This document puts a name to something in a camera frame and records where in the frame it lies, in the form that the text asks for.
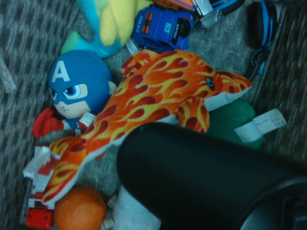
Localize Captain America plush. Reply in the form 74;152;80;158
32;49;118;139

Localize yellow and blue plush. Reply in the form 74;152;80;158
59;0;154;59

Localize blue police toy car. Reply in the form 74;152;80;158
132;5;195;54

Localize black Sony gamepad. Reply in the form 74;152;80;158
116;122;307;230

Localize green plush with tag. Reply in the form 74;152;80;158
205;99;287;151

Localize orange fruit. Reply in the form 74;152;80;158
53;186;107;230

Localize blue black headphones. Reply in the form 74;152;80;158
208;0;279;82

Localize white plush animal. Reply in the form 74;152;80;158
112;185;163;230

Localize orange toy box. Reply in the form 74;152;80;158
152;0;195;12

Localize orange flame dolphin plush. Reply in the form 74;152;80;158
41;49;253;205

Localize white plastic brick piece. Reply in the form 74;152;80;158
191;0;225;28

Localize grey woven basket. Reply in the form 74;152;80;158
0;0;307;230

